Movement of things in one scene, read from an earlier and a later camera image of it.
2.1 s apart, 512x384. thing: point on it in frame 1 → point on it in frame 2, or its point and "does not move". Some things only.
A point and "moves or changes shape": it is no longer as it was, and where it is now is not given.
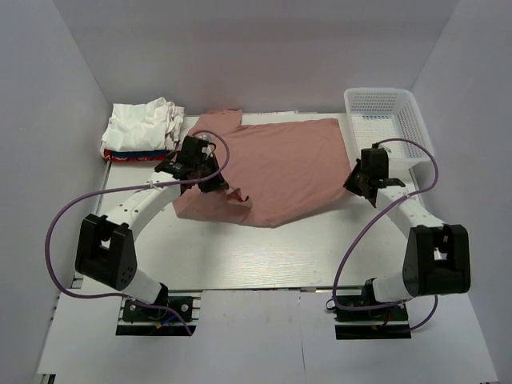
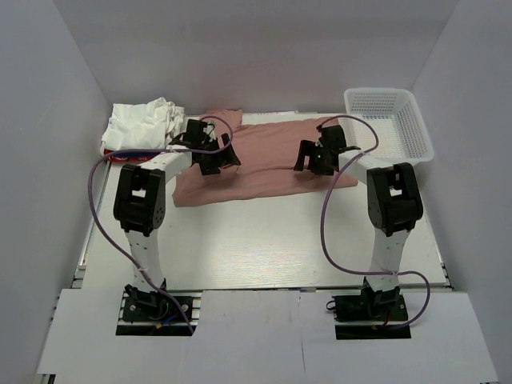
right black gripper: (350, 182) → (305, 150)
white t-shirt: (152, 126) does not move
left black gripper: (218, 183) → (222, 158)
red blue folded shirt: (135, 155) does not move
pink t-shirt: (275, 171) moves or changes shape
